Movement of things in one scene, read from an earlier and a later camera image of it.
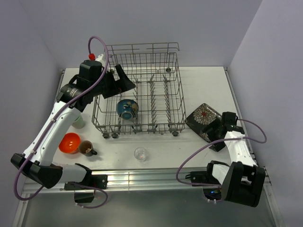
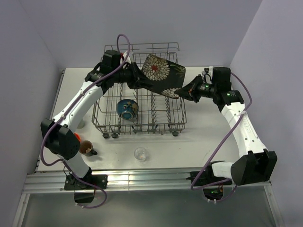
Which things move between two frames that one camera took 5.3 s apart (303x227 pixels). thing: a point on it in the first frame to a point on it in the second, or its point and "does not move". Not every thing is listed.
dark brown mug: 85,147 does not move
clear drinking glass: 140,154 does not move
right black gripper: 215,124 to 189,91
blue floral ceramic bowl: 127,109 does not move
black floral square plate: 200,118 to 163,76
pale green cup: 79,123 does not move
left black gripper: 123,84 to 138,79
